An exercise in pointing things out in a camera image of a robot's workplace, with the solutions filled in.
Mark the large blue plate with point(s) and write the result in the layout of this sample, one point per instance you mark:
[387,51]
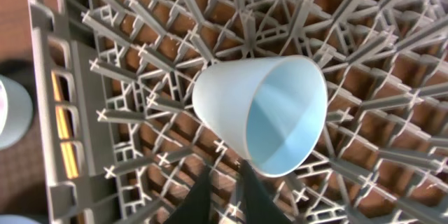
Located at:
[14,219]

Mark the brown serving tray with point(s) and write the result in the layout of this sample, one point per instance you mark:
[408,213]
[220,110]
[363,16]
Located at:
[23,180]

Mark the light blue cup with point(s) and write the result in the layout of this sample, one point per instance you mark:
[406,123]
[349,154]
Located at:
[270,111]

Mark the pink cup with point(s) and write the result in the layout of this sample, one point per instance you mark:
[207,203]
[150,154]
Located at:
[3,107]

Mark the small light blue bowl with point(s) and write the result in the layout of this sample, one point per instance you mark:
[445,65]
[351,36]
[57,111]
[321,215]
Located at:
[20,113]

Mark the grey dishwasher rack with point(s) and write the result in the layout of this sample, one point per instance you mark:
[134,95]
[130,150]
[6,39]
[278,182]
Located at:
[122,143]

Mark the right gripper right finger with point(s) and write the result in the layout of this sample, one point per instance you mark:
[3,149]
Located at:
[260,209]

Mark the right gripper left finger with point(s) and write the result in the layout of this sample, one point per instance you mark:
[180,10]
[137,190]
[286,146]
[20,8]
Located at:
[195,208]

